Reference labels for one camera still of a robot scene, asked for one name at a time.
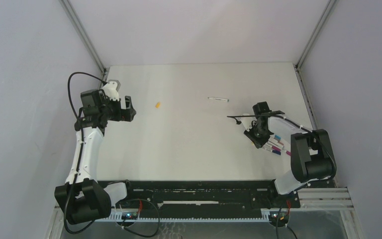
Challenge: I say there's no white green marker pen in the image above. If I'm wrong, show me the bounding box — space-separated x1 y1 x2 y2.
208 97 229 102

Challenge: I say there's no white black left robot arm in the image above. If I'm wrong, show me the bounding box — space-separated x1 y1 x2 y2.
54 90 136 225

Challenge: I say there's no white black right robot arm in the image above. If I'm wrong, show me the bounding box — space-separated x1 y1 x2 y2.
239 102 337 207

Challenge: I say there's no white red tipped marker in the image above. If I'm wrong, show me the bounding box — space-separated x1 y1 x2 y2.
262 145 281 155

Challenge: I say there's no right controller board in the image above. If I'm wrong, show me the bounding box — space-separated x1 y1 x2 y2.
269 213 289 222

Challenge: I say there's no controller board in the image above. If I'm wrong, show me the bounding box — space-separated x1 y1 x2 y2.
269 213 289 222
121 212 139 221

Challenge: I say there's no left controller board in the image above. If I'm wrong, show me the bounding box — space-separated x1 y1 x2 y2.
121 212 139 221

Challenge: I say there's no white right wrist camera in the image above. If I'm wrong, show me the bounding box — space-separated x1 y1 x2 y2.
235 114 253 126

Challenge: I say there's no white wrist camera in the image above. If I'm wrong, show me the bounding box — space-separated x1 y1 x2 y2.
235 114 253 126
102 80 121 101

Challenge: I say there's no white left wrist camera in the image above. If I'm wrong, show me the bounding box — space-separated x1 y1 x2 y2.
102 80 121 101

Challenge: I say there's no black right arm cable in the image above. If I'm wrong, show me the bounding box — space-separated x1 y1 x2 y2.
227 111 337 172

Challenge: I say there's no aluminium frame rail right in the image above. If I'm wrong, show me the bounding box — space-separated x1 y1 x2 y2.
294 0 339 129

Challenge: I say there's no aluminium frame rail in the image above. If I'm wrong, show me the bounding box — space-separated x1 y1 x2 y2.
294 0 339 129
59 0 107 81

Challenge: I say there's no white cable duct strip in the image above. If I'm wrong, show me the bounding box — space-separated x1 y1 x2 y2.
96 211 270 223

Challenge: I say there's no aluminium frame rail left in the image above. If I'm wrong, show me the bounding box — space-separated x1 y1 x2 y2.
59 0 107 81

